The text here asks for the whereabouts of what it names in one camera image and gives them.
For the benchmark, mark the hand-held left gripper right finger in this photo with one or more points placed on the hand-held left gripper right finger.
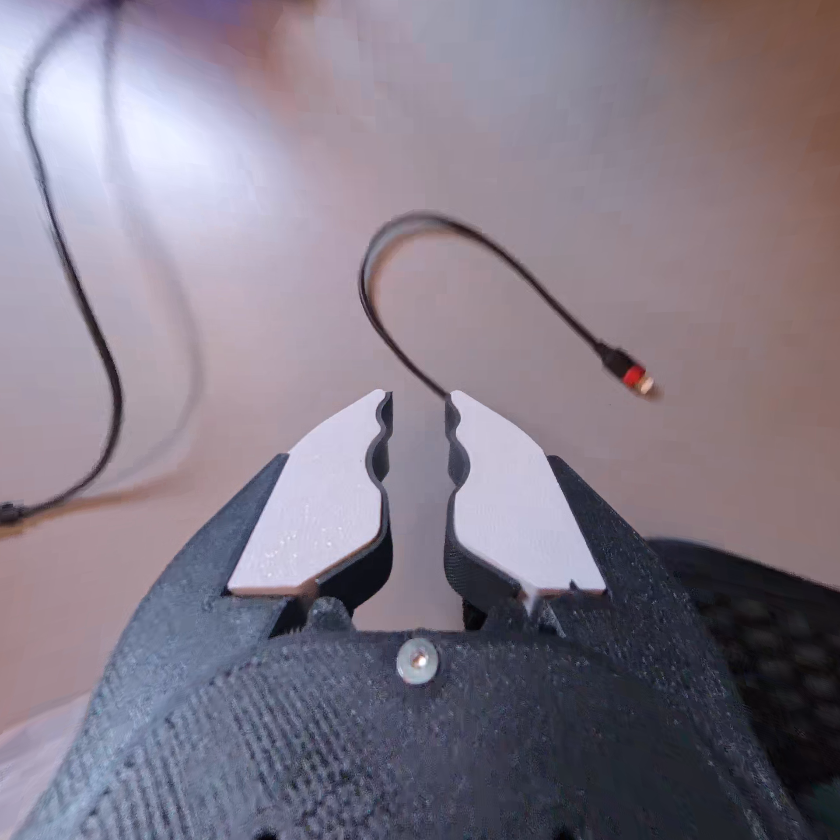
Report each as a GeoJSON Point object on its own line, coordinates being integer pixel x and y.
{"type": "Point", "coordinates": [518, 512]}

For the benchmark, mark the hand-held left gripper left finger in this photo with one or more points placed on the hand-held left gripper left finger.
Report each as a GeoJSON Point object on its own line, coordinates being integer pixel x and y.
{"type": "Point", "coordinates": [315, 512]}

